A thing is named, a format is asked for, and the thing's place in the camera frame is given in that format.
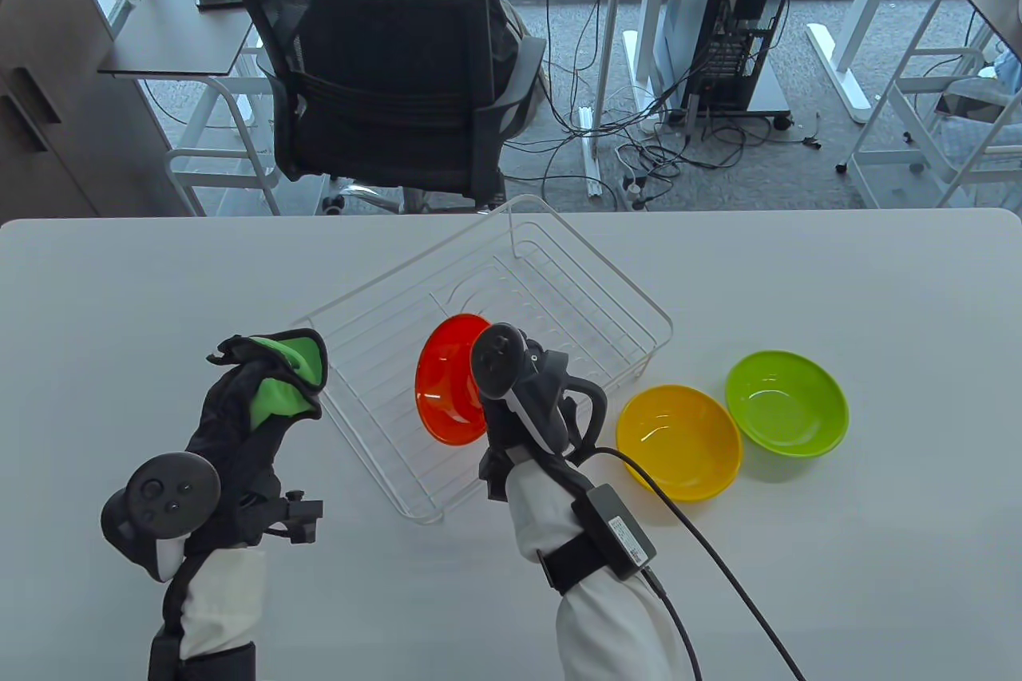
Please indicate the brown cabinet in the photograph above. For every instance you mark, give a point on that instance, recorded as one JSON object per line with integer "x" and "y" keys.
{"x": 56, "y": 114}

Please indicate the black right hand controller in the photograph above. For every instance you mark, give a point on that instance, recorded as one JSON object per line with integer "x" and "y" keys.
{"x": 495, "y": 358}

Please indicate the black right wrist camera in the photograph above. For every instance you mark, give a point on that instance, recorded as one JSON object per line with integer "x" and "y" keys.
{"x": 491, "y": 477}

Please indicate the dark grey bag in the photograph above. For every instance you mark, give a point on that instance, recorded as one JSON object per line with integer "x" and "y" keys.
{"x": 970, "y": 102}

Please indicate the black computer tower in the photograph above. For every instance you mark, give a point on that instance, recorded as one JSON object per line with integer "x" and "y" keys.
{"x": 742, "y": 34}

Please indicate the red plastic bowl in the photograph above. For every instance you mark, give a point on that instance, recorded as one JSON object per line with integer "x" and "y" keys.
{"x": 447, "y": 386}

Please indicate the yellow plastic bowl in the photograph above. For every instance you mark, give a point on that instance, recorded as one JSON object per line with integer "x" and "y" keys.
{"x": 679, "y": 433}

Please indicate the person's left forearm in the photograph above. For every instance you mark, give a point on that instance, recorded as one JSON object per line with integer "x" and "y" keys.
{"x": 223, "y": 601}

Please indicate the person's right forearm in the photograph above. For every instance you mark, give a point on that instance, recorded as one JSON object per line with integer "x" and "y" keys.
{"x": 543, "y": 521}

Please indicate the black left hand controller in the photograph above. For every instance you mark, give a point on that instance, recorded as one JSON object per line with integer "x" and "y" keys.
{"x": 168, "y": 489}

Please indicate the person's right hand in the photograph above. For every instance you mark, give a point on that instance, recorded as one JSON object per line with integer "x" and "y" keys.
{"x": 499, "y": 433}

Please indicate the person's left hand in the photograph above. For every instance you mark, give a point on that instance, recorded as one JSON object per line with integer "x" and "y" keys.
{"x": 227, "y": 425}

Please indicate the black right wrist box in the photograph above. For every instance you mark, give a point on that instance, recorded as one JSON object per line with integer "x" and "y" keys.
{"x": 615, "y": 529}

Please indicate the black mesh office chair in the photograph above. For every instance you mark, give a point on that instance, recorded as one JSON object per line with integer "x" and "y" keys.
{"x": 383, "y": 50}

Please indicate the black left wrist box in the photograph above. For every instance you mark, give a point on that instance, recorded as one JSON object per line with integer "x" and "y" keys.
{"x": 162, "y": 657}

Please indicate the green and grey hand towel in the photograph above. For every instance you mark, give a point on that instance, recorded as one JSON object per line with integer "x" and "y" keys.
{"x": 279, "y": 393}

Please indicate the black hand controller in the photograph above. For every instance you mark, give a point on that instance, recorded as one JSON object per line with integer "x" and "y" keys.
{"x": 495, "y": 358}
{"x": 168, "y": 489}

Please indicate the green plastic bowl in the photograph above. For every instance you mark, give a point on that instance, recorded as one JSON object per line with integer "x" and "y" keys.
{"x": 798, "y": 409}

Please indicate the black wrist box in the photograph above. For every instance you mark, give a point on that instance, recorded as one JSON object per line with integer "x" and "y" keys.
{"x": 615, "y": 529}
{"x": 162, "y": 657}

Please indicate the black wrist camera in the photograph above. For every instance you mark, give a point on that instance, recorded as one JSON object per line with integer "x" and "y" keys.
{"x": 491, "y": 477}
{"x": 299, "y": 513}

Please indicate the white power strip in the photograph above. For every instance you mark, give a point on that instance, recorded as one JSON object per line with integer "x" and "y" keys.
{"x": 633, "y": 190}

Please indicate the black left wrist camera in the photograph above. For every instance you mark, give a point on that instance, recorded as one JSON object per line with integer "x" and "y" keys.
{"x": 299, "y": 513}

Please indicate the computer stand on casters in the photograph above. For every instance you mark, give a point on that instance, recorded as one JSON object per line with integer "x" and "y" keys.
{"x": 770, "y": 102}

